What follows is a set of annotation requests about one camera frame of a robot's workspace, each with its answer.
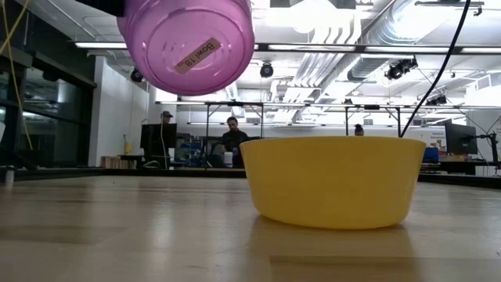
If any purple translucent plastic bowl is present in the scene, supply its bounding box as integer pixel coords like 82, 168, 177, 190
116, 0, 256, 97

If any yellow plastic bowl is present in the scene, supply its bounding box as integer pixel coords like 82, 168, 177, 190
239, 136, 427, 231

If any brown wooden slat stack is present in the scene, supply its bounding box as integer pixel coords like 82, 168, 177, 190
100, 155, 138, 170

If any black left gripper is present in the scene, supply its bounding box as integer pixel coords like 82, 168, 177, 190
76, 0, 126, 17

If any black bar with light strips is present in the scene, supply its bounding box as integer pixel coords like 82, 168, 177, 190
74, 40, 501, 55

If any silver ceiling ventilation duct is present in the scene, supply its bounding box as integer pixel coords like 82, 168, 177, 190
346, 0, 451, 81

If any blue storage bin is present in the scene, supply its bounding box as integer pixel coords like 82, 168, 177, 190
422, 146, 440, 164

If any black cable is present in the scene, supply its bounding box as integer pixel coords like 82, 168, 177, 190
399, 0, 472, 139

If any black background workstation frame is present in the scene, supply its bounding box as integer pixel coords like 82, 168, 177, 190
155, 99, 461, 139

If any black ceiling spotlight cluster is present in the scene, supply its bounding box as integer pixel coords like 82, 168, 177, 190
384, 56, 419, 81

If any black computer monitor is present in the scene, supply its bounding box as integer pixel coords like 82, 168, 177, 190
139, 122, 178, 157
445, 121, 479, 155

